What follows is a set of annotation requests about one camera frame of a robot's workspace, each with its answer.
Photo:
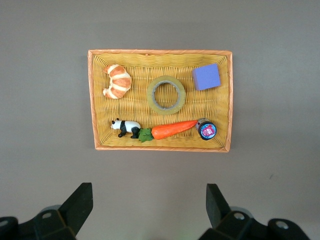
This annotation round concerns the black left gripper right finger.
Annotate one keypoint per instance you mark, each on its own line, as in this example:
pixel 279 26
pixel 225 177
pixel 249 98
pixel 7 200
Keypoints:
pixel 217 210

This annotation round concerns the yellow wicker basket orange rim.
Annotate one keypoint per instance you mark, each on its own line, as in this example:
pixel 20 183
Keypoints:
pixel 140 112

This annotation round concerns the toy croissant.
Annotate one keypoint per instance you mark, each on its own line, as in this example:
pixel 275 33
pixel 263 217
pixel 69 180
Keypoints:
pixel 120 80

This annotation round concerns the small jar colourful lid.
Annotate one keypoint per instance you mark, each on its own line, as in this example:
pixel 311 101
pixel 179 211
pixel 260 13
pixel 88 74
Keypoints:
pixel 207 131

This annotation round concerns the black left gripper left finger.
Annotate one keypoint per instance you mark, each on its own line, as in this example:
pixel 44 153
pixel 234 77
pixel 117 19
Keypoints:
pixel 75 210

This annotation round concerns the black white panda figurine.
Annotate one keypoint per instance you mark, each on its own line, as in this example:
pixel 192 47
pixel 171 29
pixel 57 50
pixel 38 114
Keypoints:
pixel 130 126

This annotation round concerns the orange toy carrot green leaves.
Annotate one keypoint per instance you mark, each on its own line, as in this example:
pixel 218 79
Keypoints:
pixel 172 130

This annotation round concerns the yellow banana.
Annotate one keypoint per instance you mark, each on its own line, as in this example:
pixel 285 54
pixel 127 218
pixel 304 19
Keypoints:
pixel 166 111

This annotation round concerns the purple foam cube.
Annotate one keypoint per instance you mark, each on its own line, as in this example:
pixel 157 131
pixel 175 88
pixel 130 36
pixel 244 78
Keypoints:
pixel 206 76

